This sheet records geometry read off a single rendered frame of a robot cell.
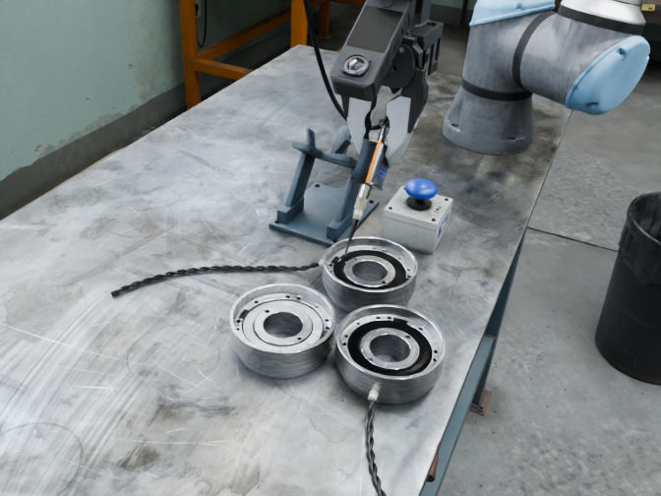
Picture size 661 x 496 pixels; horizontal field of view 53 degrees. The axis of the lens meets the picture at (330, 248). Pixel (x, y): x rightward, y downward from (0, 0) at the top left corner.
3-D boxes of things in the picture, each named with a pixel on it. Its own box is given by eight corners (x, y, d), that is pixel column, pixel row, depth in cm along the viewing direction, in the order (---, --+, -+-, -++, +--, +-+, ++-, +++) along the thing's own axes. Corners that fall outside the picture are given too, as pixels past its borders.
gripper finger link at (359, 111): (383, 146, 81) (398, 74, 75) (362, 164, 76) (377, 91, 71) (359, 137, 82) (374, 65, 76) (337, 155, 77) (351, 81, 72)
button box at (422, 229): (433, 255, 83) (438, 221, 80) (380, 239, 85) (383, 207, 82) (450, 223, 89) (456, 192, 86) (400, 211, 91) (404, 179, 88)
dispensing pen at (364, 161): (327, 251, 75) (372, 107, 74) (339, 253, 78) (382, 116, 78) (344, 257, 74) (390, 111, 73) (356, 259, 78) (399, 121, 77)
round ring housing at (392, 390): (351, 323, 71) (354, 293, 69) (449, 348, 69) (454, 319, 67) (319, 391, 63) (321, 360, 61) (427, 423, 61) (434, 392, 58)
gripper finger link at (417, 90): (427, 131, 72) (430, 49, 68) (422, 136, 71) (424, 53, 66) (387, 125, 74) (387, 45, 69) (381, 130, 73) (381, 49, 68)
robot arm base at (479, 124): (455, 110, 121) (464, 56, 116) (539, 128, 117) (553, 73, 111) (431, 142, 110) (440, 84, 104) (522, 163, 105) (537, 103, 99)
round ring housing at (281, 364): (212, 367, 65) (210, 336, 63) (256, 303, 73) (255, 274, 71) (314, 396, 63) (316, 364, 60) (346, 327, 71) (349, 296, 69)
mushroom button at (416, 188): (427, 228, 83) (432, 194, 80) (396, 220, 84) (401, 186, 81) (436, 214, 86) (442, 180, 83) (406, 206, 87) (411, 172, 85)
